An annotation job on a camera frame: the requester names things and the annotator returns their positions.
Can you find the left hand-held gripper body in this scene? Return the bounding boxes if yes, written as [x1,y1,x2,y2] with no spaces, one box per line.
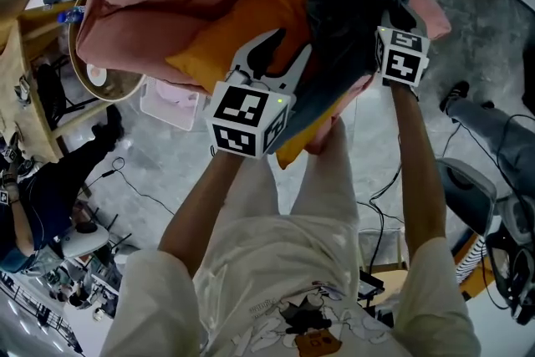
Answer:
[204,68,298,160]

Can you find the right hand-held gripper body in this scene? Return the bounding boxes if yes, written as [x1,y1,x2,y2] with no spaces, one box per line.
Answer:
[374,25,431,87]

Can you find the grey-blue garment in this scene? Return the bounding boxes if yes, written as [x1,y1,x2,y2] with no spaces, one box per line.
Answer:
[283,0,413,139]

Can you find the person's left forearm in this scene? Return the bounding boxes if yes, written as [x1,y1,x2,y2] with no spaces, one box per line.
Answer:
[157,150,252,277]

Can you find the person's right forearm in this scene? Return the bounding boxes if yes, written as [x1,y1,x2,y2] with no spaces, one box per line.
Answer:
[390,81,448,260]

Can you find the orange cushion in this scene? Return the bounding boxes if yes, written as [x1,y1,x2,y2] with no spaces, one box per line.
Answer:
[165,0,348,171]

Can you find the white storage basket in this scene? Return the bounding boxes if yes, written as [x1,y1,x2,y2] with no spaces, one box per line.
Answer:
[140,74,201,133]

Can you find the person's cream trousers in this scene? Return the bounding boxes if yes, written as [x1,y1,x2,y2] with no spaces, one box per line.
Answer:
[223,116,360,222]

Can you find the round wooden table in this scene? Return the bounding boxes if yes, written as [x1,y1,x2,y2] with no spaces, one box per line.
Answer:
[68,0,147,102]

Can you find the white plate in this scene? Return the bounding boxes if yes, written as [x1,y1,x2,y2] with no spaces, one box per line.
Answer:
[85,62,108,88]

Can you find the person's cream shirt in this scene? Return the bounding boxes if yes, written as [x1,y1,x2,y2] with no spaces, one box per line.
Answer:
[98,215,482,357]

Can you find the blue bottle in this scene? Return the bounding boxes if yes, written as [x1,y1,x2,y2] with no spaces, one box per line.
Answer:
[57,6,87,24]

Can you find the black chair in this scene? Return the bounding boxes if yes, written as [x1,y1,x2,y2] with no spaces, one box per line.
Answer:
[36,62,99,122]

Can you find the white chair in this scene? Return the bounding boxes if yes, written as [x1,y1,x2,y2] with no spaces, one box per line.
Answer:
[62,225,112,260]

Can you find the light wooden table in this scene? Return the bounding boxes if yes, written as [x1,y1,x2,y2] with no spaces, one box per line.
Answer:
[0,10,80,164]

